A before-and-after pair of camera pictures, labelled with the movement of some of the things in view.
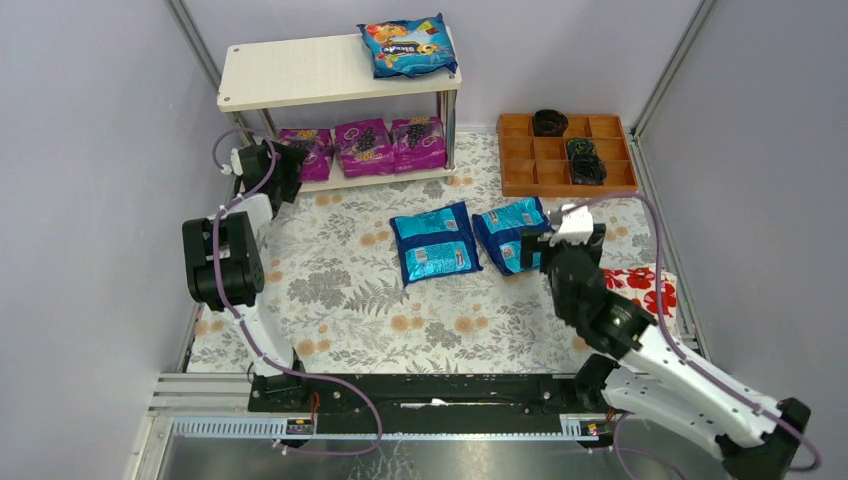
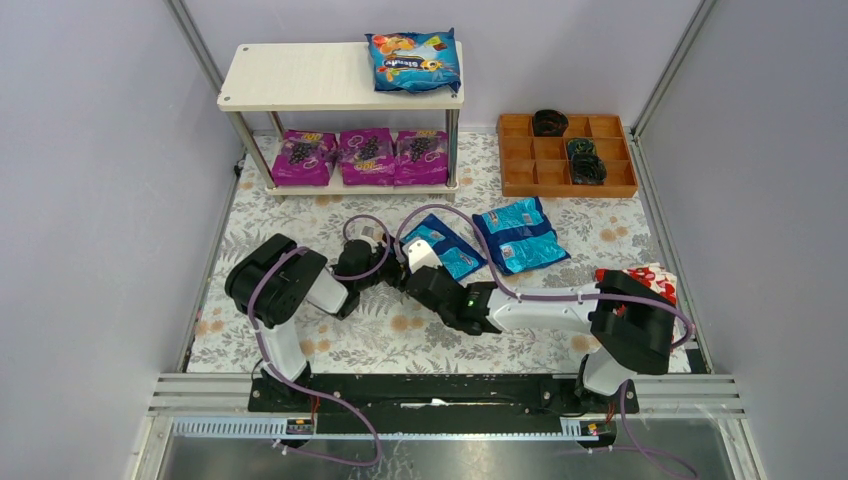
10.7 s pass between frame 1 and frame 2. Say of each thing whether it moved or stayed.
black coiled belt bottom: stayed
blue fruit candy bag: moved
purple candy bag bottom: moved
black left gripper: moved
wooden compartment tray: stayed
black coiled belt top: stayed
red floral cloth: stayed
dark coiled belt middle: stayed
